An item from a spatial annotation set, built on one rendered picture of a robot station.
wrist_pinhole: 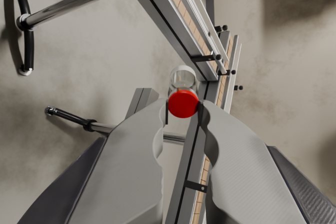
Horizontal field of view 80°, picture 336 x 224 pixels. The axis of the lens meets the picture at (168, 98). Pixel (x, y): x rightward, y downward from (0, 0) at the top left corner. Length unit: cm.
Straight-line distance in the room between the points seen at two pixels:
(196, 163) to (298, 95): 229
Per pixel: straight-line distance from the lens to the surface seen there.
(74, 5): 88
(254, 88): 299
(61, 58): 143
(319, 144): 307
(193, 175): 80
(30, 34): 124
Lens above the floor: 125
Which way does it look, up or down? 35 degrees down
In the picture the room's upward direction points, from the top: 91 degrees clockwise
